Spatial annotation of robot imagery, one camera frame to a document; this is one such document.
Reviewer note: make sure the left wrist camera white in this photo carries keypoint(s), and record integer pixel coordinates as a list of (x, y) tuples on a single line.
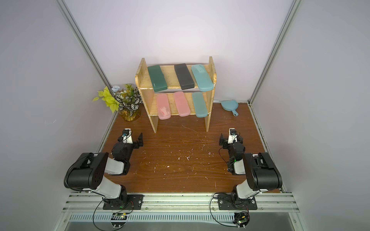
[(127, 136)]

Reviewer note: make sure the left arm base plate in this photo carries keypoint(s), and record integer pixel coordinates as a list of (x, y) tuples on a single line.
[(126, 202)]

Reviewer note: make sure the black pencil case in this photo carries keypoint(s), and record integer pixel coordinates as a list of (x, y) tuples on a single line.
[(184, 77)]

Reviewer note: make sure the pink pencil case middle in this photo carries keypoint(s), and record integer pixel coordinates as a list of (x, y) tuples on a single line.
[(181, 104)]

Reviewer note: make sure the teal pencil case lower shelf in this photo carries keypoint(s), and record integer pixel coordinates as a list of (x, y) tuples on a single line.
[(199, 104)]

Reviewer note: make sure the dark green pencil case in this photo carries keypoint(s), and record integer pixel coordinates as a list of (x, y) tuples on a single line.
[(157, 78)]

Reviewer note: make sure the left circuit board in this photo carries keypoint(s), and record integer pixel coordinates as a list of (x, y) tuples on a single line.
[(118, 220)]

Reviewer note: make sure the circuit board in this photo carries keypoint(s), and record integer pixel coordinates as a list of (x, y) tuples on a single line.
[(118, 220), (241, 219)]

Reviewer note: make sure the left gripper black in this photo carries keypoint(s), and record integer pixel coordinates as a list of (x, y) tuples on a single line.
[(140, 142)]

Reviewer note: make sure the aluminium mounting rail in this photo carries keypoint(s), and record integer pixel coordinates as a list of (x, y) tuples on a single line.
[(179, 207)]

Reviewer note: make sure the pink pencil case left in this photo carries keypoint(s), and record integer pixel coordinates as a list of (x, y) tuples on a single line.
[(163, 106)]

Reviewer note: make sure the right circuit board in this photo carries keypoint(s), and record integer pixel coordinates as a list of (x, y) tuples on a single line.
[(241, 219)]

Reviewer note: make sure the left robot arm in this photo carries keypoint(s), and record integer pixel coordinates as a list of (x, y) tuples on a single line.
[(88, 172)]

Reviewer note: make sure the potted plant in glass vase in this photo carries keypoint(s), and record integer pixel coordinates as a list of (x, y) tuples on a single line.
[(125, 101)]

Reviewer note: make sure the teal dustpan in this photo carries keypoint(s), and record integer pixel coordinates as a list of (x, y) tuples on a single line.
[(230, 106)]

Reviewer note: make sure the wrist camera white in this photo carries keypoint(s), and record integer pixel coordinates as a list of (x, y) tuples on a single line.
[(127, 136), (233, 136)]

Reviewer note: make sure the wooden two-tier shelf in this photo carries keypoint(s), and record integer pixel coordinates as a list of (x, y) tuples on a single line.
[(143, 82)]

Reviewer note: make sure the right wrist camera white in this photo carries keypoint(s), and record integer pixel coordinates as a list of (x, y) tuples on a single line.
[(233, 136)]

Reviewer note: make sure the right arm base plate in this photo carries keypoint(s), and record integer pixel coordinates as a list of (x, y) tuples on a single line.
[(229, 202)]

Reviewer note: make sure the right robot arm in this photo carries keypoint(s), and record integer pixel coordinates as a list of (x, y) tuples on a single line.
[(259, 169)]

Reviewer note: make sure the light teal large pencil case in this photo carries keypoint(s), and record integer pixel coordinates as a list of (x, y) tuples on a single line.
[(202, 78)]

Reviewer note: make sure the pink pencil case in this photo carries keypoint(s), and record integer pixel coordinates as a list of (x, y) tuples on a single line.
[(181, 104), (163, 106)]

